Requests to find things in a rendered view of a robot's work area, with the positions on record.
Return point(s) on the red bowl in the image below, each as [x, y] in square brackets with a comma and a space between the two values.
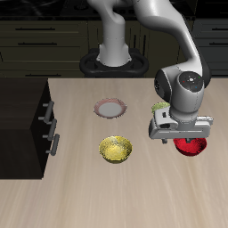
[190, 147]

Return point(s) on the green bowl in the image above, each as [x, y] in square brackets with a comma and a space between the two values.
[159, 107]

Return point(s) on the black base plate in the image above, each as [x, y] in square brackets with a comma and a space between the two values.
[89, 66]

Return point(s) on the white plate with red rim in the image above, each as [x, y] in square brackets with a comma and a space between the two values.
[110, 108]

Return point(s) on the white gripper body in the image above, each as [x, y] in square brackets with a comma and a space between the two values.
[181, 131]

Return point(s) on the dark kitchen cupboards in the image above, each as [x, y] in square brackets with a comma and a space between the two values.
[44, 44]

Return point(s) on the yellow bowl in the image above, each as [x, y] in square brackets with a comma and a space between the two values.
[115, 149]

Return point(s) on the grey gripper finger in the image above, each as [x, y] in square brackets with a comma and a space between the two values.
[164, 141]
[188, 139]

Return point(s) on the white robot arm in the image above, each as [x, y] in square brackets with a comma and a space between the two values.
[190, 98]

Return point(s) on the dark wooden cabinet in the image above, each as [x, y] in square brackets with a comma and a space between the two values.
[17, 127]

